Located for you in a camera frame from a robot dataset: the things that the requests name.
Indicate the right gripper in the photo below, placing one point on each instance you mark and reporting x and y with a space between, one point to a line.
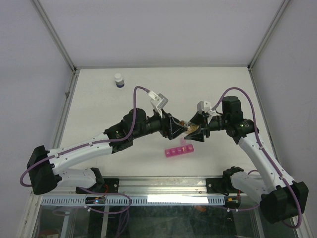
202 120

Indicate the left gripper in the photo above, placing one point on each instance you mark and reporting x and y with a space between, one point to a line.
170 131

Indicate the clear bottle yellow capsules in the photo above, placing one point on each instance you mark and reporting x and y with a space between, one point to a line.
189 126

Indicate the pink weekly pill organizer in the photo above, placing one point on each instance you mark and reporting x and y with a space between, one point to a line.
182 149

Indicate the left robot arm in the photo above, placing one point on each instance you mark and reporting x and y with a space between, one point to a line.
49 169

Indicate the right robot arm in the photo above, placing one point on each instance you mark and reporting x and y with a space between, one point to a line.
277 194

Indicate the white capped pill bottle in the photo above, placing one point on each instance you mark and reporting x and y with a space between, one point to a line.
119 80

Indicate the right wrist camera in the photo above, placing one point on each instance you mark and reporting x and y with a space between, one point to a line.
205 108

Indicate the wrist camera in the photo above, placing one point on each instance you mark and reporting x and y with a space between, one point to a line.
205 108
158 101

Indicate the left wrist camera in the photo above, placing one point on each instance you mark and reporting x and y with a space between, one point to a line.
158 101

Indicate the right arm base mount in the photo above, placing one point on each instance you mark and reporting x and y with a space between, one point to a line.
236 180

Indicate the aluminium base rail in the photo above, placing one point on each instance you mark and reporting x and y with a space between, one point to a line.
138 186

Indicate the white slotted cable duct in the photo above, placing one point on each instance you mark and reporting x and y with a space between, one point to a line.
149 200

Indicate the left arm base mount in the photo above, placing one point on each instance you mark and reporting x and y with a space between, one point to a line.
103 185

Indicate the right aluminium frame post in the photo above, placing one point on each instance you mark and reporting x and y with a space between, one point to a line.
269 32

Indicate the aluminium frame post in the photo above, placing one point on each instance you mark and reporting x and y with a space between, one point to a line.
53 33
269 32

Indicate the left aluminium frame post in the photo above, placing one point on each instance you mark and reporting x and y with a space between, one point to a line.
53 33

